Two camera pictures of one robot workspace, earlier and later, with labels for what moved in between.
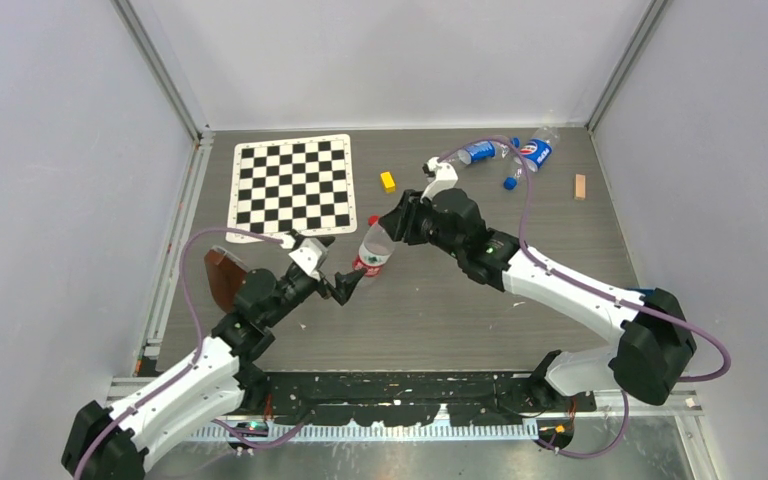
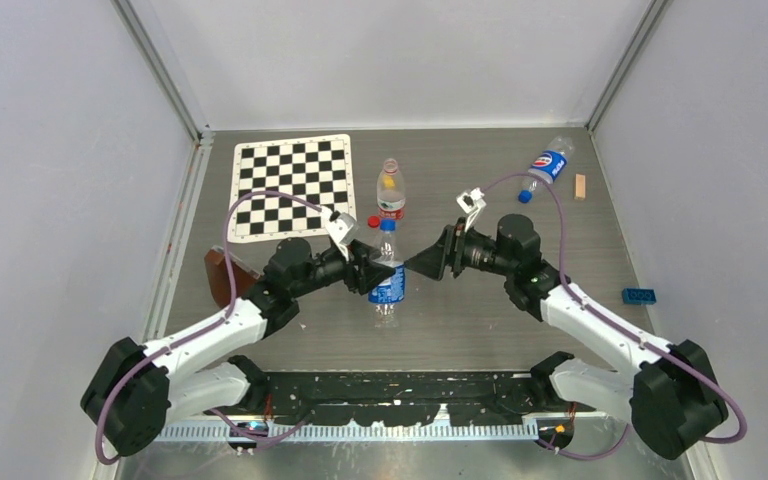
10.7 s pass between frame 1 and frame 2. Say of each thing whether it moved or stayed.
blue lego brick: stayed
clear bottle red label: moved
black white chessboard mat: stayed
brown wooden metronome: stayed
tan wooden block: stayed
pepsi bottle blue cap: moved
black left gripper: moved
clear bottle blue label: moved
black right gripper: moved
